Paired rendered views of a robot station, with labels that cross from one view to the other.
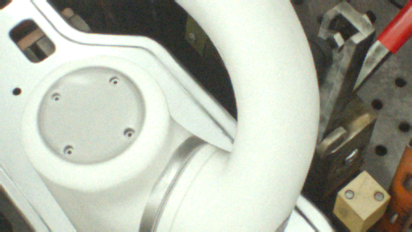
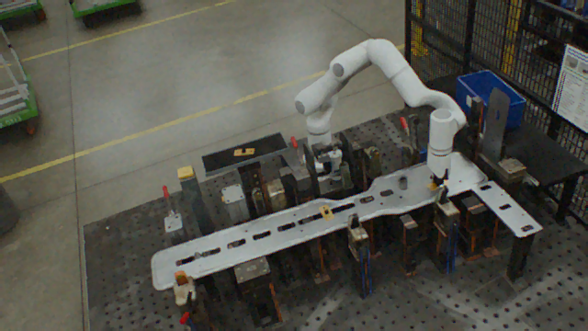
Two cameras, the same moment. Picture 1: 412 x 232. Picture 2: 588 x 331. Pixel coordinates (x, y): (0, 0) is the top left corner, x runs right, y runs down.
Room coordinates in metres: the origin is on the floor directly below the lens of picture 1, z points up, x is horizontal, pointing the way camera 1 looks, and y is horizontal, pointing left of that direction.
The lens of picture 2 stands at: (0.23, 1.54, 2.34)
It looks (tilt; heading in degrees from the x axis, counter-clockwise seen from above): 39 degrees down; 291
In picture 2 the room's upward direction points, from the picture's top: 11 degrees counter-clockwise
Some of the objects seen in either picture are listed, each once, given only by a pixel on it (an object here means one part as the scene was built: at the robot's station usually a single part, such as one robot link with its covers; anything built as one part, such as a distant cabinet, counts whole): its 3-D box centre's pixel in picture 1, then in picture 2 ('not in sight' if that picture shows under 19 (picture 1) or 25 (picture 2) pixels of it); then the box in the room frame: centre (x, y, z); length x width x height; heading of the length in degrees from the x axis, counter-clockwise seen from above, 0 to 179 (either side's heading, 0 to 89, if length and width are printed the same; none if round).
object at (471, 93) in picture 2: not in sight; (488, 100); (0.00, -0.43, 1.10); 0.30 x 0.17 x 0.13; 116
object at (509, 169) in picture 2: not in sight; (505, 198); (-0.07, -0.01, 0.88); 0.08 x 0.08 x 0.36; 32
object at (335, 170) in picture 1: (321, 180); (411, 176); (0.32, -0.12, 0.88); 0.07 x 0.06 x 0.35; 122
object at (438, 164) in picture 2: not in sight; (439, 159); (0.20, 0.06, 1.14); 0.10 x 0.07 x 0.11; 122
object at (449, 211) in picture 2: not in sight; (444, 237); (0.17, 0.23, 0.87); 0.12 x 0.09 x 0.35; 122
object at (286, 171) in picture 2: not in sight; (291, 204); (0.82, 0.14, 0.90); 0.05 x 0.05 x 0.40; 32
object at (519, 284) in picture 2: not in sight; (518, 255); (-0.10, 0.26, 0.84); 0.11 x 0.06 x 0.29; 122
